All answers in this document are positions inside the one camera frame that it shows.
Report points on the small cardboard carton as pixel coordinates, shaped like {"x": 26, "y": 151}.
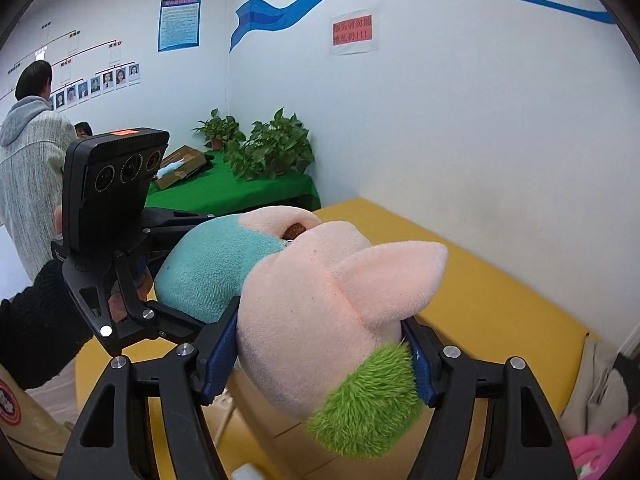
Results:
{"x": 180, "y": 165}

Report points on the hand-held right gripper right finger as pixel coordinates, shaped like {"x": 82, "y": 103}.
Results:
{"x": 419, "y": 362}

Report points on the person's left hand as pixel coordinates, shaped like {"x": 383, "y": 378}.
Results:
{"x": 57, "y": 222}

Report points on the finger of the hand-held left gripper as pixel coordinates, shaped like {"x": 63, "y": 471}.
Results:
{"x": 165, "y": 322}
{"x": 167, "y": 227}

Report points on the pink and teal plush pig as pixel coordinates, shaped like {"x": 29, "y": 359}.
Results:
{"x": 310, "y": 310}

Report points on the beige cloth bag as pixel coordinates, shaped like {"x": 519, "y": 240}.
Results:
{"x": 595, "y": 390}

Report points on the large cardboard box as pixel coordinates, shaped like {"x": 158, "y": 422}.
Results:
{"x": 270, "y": 440}

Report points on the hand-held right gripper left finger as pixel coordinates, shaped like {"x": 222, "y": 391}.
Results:
{"x": 219, "y": 360}

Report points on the pink fluffy cloth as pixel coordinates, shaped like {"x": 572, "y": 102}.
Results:
{"x": 605, "y": 452}

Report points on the beige jacket with round patch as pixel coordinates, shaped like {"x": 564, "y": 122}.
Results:
{"x": 30, "y": 440}

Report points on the wall photo chart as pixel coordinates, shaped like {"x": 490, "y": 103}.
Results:
{"x": 107, "y": 80}

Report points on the large potted plant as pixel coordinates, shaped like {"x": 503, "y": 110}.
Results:
{"x": 275, "y": 147}

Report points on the small potted plant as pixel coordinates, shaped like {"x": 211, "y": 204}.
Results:
{"x": 217, "y": 127}

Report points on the blue wall poster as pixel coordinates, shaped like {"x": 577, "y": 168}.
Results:
{"x": 180, "y": 22}

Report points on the person's left forearm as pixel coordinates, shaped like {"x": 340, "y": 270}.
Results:
{"x": 35, "y": 330}

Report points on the red paper notice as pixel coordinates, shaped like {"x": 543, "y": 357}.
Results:
{"x": 352, "y": 34}

